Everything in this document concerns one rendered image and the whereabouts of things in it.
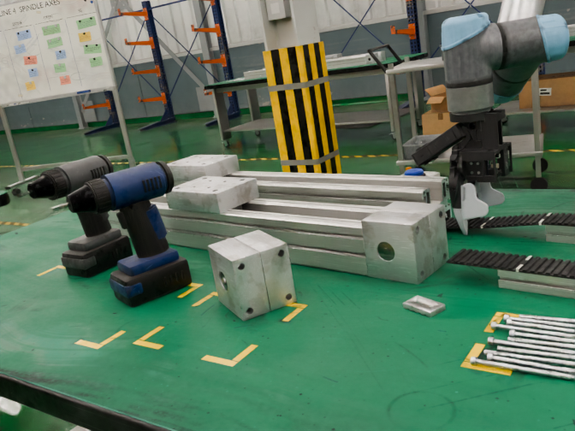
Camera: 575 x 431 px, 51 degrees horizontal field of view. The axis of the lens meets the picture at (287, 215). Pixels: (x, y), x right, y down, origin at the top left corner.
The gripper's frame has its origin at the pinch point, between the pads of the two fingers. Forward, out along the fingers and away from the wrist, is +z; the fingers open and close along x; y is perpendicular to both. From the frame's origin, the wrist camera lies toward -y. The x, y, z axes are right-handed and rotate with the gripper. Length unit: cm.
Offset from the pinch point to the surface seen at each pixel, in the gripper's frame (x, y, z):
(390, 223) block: -23.9, -0.5, -7.9
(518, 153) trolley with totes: 267, -96, 53
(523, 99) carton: 451, -162, 49
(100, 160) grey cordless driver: -33, -60, -20
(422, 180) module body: 2.4, -9.9, -6.8
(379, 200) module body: -3.9, -15.7, -4.5
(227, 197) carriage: -22.0, -37.9, -9.6
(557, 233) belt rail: -1.3, 15.7, 0.3
